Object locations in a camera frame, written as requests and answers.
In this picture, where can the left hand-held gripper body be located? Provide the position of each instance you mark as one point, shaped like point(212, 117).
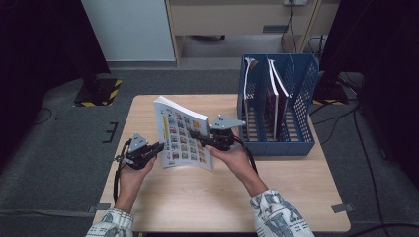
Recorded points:
point(138, 158)

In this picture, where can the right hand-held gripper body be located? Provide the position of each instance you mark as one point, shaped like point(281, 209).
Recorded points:
point(222, 140)

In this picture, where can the white book with colourful grid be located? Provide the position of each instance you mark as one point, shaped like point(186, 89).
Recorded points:
point(174, 131)

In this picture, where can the blue plastic file rack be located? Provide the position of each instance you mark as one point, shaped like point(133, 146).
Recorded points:
point(255, 149)

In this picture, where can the purple cover magazine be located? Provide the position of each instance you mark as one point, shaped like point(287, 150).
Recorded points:
point(271, 108)
point(284, 105)

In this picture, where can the black and red cover book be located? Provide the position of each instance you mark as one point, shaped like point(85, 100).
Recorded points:
point(245, 85)

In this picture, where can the person's left hand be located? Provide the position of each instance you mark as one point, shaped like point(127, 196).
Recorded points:
point(130, 184)

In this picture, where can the person's right hand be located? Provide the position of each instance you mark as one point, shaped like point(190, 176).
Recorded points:
point(235, 164)

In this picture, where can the grey tape piece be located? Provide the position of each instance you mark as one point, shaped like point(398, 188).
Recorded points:
point(99, 207)
point(342, 208)

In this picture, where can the black stand base striped tape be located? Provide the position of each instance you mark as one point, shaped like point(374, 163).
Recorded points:
point(329, 94)
point(99, 94)

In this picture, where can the beige wooden desk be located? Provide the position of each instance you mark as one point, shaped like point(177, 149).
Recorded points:
point(230, 19)

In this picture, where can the white cabinet panel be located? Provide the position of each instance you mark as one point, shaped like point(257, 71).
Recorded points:
point(128, 29)

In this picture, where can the grey desk label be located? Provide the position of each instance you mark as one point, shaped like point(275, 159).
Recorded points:
point(275, 29)

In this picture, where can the black curtain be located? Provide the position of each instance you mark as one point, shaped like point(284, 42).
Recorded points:
point(39, 49)
point(388, 65)

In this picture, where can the white power strip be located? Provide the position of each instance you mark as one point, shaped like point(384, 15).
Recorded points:
point(294, 2)

